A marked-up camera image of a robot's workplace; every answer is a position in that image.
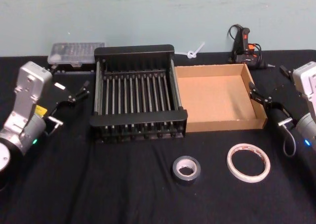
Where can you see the black table cloth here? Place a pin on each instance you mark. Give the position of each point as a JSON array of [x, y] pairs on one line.
[[123, 184]]

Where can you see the roll of white tape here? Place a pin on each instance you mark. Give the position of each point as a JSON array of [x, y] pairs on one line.
[[248, 163]]

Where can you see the black rack with steel bars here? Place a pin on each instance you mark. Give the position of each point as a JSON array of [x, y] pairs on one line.
[[138, 95]]

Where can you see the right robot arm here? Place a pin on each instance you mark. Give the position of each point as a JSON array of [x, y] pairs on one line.
[[306, 105]]

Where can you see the clear plastic case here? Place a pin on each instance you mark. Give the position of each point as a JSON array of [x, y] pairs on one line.
[[74, 52]]

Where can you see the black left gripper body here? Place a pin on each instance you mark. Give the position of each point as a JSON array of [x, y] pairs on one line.
[[58, 95]]

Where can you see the roll of silver tape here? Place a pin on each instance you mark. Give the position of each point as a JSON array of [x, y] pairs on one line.
[[186, 170]]

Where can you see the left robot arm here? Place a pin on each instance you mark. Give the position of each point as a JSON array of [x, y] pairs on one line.
[[24, 110]]

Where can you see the shallow brown cardboard tray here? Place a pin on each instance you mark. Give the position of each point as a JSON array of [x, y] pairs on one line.
[[214, 100]]

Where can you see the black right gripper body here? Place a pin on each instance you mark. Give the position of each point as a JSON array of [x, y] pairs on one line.
[[280, 112]]

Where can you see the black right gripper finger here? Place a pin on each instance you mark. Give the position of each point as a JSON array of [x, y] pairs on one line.
[[286, 71], [259, 95]]

